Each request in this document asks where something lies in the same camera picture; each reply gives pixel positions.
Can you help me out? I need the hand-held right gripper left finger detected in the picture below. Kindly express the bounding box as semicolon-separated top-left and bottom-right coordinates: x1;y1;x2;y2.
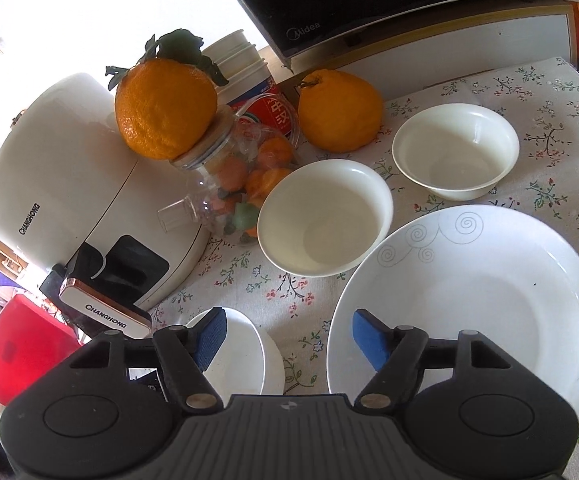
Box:
67;306;228;409

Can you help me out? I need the stack of paper cups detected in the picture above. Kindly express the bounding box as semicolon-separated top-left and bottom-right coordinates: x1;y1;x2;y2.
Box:
202;29;291;136

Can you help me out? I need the glass jar of small oranges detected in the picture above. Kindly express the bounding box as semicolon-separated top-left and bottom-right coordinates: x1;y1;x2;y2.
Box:
158;105;301;249

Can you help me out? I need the red plastic stool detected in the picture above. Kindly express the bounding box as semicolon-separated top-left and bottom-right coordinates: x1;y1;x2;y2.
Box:
0;294;83;406

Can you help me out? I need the floral tablecloth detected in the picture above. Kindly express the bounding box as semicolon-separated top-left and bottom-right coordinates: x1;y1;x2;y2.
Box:
148;56;579;442

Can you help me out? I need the wide cream bowl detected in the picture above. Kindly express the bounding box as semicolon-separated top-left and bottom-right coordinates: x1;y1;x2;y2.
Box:
257;159;394;277

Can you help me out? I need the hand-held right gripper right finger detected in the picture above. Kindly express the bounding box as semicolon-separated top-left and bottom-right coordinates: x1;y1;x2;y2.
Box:
352;310;517;409

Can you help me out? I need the small white bowl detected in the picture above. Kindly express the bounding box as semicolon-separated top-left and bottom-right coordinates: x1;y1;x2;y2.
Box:
184;307;286;397

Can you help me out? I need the white air fryer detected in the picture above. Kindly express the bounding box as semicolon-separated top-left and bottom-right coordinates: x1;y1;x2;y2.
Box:
0;72;211;341

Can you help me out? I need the large orange with leaves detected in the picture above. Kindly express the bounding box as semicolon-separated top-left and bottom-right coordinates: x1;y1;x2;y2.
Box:
106;29;230;161

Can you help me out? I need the white plate with floral print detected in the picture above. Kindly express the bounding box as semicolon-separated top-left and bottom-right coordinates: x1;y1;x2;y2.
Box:
326;205;579;423

